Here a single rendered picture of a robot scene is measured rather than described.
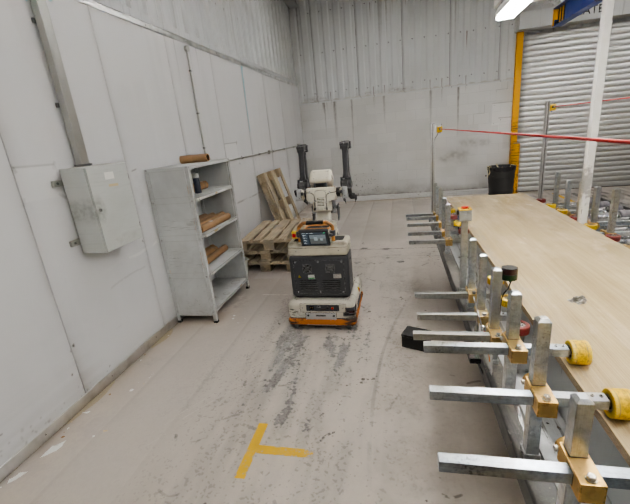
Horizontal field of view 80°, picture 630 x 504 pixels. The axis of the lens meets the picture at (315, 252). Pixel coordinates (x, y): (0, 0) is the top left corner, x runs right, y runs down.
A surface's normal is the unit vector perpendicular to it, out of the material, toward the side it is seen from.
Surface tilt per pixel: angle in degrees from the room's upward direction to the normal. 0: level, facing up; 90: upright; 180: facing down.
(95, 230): 90
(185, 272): 90
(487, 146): 90
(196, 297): 90
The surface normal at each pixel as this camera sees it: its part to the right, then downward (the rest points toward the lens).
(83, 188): -0.20, 0.31
